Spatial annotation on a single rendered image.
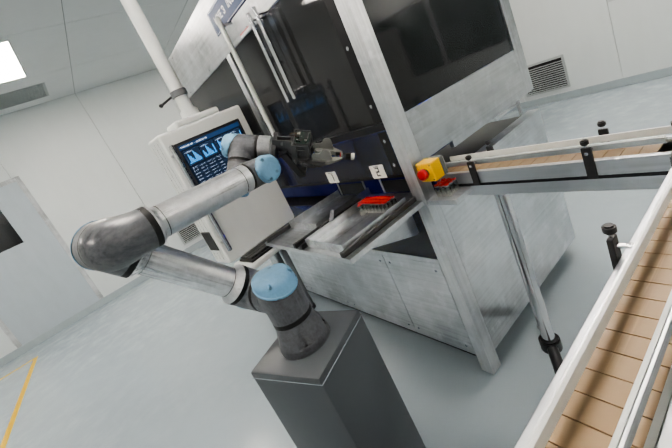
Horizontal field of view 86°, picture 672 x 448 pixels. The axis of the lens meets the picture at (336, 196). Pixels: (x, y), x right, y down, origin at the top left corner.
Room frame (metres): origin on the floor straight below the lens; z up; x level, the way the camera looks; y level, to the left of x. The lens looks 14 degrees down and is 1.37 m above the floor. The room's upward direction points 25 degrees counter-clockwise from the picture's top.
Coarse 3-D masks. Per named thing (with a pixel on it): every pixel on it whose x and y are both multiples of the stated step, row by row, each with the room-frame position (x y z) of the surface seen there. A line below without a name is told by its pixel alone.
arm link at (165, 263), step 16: (144, 256) 0.83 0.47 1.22; (160, 256) 0.86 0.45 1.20; (176, 256) 0.88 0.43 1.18; (192, 256) 0.92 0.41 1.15; (112, 272) 0.81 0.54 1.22; (128, 272) 0.81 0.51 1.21; (144, 272) 0.84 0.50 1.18; (160, 272) 0.85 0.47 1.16; (176, 272) 0.87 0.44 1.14; (192, 272) 0.89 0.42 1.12; (208, 272) 0.91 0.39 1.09; (224, 272) 0.94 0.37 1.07; (240, 272) 0.97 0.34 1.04; (256, 272) 0.99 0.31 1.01; (192, 288) 0.91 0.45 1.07; (208, 288) 0.91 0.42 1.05; (224, 288) 0.93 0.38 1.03; (240, 288) 0.93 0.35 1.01; (240, 304) 0.95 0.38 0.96
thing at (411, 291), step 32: (512, 128) 1.67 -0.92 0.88; (544, 128) 1.80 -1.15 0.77; (448, 224) 1.31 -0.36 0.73; (480, 224) 1.41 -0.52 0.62; (544, 224) 1.66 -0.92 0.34; (384, 256) 1.62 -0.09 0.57; (416, 256) 1.43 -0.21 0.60; (480, 256) 1.37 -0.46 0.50; (512, 256) 1.48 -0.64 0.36; (544, 256) 1.61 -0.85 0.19; (320, 288) 2.40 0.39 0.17; (352, 288) 2.01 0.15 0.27; (384, 288) 1.72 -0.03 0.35; (416, 288) 1.50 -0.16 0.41; (448, 288) 1.33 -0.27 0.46; (480, 288) 1.33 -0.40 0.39; (512, 288) 1.44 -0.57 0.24; (416, 320) 1.59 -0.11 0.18; (448, 320) 1.40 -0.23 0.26; (512, 320) 1.40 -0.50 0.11
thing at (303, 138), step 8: (280, 136) 1.09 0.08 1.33; (288, 136) 1.11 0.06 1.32; (296, 136) 1.08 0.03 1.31; (304, 136) 1.08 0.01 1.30; (272, 144) 1.09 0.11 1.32; (280, 144) 1.08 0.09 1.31; (288, 144) 1.08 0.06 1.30; (296, 144) 1.06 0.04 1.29; (304, 144) 1.06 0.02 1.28; (272, 152) 1.09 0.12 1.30; (280, 152) 1.11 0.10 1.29; (288, 152) 1.10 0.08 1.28; (296, 152) 1.07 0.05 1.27; (304, 152) 1.08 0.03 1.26; (312, 152) 1.13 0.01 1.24; (296, 160) 1.10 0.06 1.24; (304, 160) 1.09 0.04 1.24
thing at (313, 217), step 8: (336, 192) 1.87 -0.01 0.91; (368, 192) 1.66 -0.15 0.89; (328, 200) 1.84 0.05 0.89; (336, 200) 1.81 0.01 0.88; (344, 200) 1.75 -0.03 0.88; (352, 200) 1.60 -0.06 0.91; (312, 208) 1.78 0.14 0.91; (320, 208) 1.80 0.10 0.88; (328, 208) 1.74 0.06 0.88; (336, 208) 1.68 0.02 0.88; (304, 216) 1.75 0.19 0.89; (312, 216) 1.73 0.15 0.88; (320, 216) 1.67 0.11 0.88; (328, 216) 1.52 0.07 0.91; (296, 224) 1.64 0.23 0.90; (304, 224) 1.57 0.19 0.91; (312, 224) 1.51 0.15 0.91; (320, 224) 1.50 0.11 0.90
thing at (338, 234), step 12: (396, 204) 1.28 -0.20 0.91; (348, 216) 1.47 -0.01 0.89; (360, 216) 1.42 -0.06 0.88; (372, 216) 1.36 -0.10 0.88; (384, 216) 1.25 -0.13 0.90; (324, 228) 1.41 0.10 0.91; (336, 228) 1.41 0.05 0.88; (348, 228) 1.35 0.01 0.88; (360, 228) 1.29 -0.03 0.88; (312, 240) 1.31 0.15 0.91; (324, 240) 1.34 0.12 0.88; (336, 240) 1.28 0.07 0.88; (348, 240) 1.15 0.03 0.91
